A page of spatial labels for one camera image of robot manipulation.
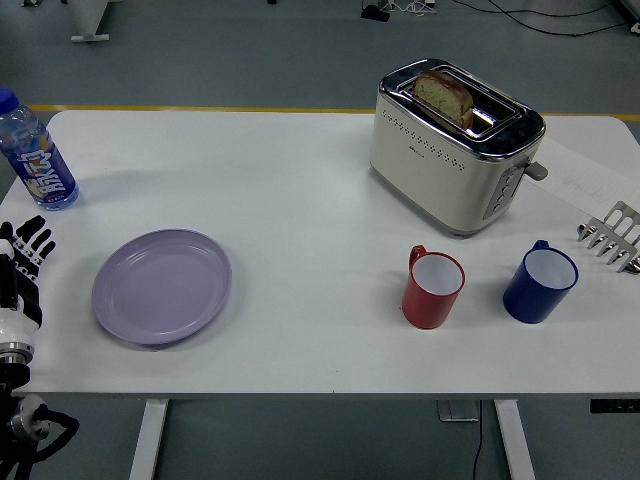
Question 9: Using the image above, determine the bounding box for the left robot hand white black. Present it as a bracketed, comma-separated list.
[0, 215, 57, 347]

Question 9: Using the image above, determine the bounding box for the purple plate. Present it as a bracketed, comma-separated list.
[91, 228, 234, 347]

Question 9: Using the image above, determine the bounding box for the blue-capped drink bottle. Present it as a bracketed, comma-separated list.
[0, 87, 80, 212]

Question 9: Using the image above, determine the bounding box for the white table leg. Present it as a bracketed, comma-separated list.
[493, 399, 537, 480]
[128, 399, 170, 480]

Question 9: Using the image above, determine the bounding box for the white furniture foot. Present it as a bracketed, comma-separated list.
[68, 0, 112, 44]

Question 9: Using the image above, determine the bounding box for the red mug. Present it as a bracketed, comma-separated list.
[401, 244, 466, 330]

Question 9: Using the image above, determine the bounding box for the cream and chrome toaster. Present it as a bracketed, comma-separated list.
[368, 58, 549, 239]

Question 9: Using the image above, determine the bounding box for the grey box under table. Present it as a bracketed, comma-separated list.
[436, 399, 482, 422]

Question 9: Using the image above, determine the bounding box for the black floor device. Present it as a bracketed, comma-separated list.
[359, 4, 392, 23]

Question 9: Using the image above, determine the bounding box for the bread slice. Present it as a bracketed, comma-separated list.
[411, 69, 474, 128]

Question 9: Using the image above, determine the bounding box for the blue mug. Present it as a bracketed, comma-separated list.
[502, 239, 580, 325]

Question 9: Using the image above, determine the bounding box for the white paper sheet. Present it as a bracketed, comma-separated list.
[522, 133, 640, 217]

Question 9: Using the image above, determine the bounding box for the metal toast rack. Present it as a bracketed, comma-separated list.
[576, 200, 640, 275]

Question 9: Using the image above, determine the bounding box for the black table control panel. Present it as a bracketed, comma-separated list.
[589, 398, 640, 415]

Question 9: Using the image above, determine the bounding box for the black cable under table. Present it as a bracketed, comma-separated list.
[469, 418, 485, 480]

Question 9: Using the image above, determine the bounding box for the white wire bundle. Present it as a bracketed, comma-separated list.
[387, 0, 437, 15]

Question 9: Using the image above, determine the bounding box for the black floor cable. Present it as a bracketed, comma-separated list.
[485, 0, 640, 39]

